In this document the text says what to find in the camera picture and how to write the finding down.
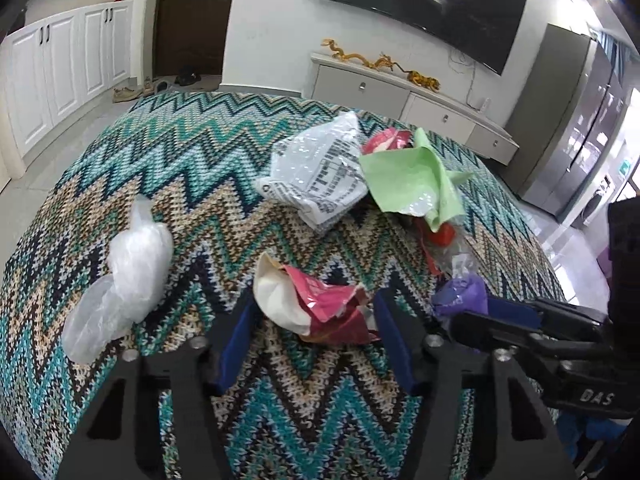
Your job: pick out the grey printed mailer bag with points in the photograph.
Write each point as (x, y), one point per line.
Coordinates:
(310, 170)

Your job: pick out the pink red wrapper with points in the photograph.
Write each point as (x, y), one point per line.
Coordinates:
(382, 141)

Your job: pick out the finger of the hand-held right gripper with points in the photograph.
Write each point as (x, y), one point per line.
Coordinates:
(515, 312)
(475, 325)

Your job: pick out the teal patterned curtain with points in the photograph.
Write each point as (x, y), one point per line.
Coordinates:
(612, 50)

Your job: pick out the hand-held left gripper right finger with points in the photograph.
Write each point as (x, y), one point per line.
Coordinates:
(395, 345)

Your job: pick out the long golden dragon ornament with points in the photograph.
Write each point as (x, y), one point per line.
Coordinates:
(360, 57)

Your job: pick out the small clear wrapper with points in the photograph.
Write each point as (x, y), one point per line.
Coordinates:
(462, 264)

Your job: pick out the stainless steel fridge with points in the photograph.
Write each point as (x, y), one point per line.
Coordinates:
(590, 135)

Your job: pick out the white washing machine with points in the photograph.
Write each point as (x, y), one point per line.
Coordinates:
(597, 200)

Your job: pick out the white wall cabinet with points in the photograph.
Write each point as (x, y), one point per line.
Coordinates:
(60, 70)

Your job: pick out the dark shoes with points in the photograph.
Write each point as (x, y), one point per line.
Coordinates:
(187, 76)

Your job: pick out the short golden dragon ornament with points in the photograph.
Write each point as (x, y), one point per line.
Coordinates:
(422, 79)

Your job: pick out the green paper sheet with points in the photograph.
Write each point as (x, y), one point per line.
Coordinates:
(400, 175)

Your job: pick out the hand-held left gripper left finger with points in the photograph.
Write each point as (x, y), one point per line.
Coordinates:
(235, 345)

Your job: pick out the grey television cabinet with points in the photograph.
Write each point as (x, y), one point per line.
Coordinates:
(380, 92)

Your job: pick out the beige shoe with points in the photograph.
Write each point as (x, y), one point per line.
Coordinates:
(127, 94)
(150, 86)

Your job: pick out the grey slipper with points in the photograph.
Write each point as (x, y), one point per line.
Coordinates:
(165, 84)

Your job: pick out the clear plastic bag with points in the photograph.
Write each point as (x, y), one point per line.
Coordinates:
(135, 260)

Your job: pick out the zigzag knitted blanket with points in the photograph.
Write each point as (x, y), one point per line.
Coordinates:
(200, 185)

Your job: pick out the dark brown door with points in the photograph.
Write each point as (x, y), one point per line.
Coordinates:
(195, 15)

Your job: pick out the orange red wrapper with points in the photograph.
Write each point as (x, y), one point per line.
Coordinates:
(442, 235)

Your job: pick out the wall television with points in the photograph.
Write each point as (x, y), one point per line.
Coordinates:
(420, 5)

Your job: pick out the small white device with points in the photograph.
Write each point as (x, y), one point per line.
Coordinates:
(487, 104)

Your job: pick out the red and cream wrapper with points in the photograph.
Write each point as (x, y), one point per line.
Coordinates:
(320, 300)

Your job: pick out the purple wrapper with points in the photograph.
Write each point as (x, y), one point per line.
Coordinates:
(460, 295)

